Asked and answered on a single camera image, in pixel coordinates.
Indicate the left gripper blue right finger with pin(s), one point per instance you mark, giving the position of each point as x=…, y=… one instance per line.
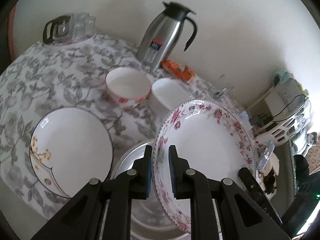
x=180, y=181

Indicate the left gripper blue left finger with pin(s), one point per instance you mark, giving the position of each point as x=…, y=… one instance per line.
x=140, y=185

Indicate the pink floral rimmed plate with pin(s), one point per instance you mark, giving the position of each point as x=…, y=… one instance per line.
x=213, y=141

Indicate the white plate black rim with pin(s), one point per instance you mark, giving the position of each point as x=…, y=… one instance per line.
x=68, y=147

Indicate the white square bowl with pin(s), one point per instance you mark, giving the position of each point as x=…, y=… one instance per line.
x=166, y=94

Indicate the strawberry pattern bowl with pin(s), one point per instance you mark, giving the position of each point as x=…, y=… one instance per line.
x=127, y=87

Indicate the large stainless steel basin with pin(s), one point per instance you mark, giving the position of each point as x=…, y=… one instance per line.
x=148, y=220

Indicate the black charger plug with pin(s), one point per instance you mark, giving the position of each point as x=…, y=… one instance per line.
x=256, y=120

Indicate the clear glass mug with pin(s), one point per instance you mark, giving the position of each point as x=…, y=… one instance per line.
x=220, y=87

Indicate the orange snack packet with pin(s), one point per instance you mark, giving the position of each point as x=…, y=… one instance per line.
x=176, y=70

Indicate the grey floral tablecloth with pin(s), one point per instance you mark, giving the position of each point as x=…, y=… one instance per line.
x=46, y=78

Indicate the stainless steel thermos jug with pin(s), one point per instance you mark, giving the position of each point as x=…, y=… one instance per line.
x=163, y=34

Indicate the upturned drinking glass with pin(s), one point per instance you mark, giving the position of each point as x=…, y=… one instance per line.
x=83, y=26

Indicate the glass teapot black handle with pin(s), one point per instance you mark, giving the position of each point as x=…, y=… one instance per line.
x=57, y=29

